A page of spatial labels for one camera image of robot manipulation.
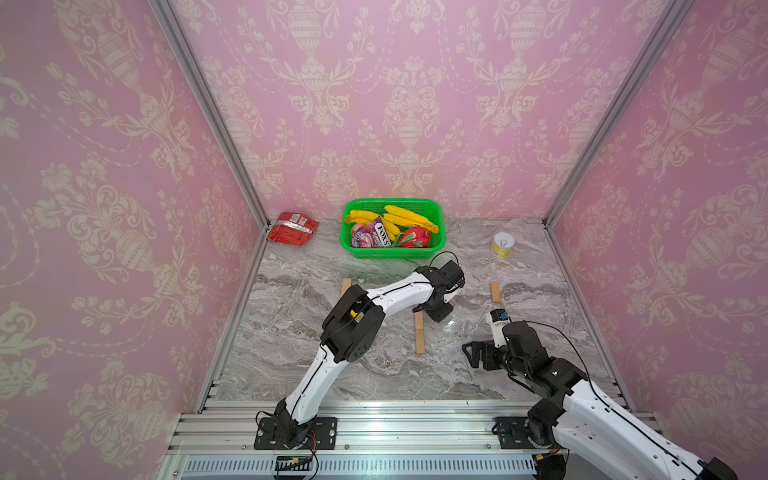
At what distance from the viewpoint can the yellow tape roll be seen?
109 cm

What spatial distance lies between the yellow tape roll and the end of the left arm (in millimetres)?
347

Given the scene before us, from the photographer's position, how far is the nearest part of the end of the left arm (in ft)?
2.37
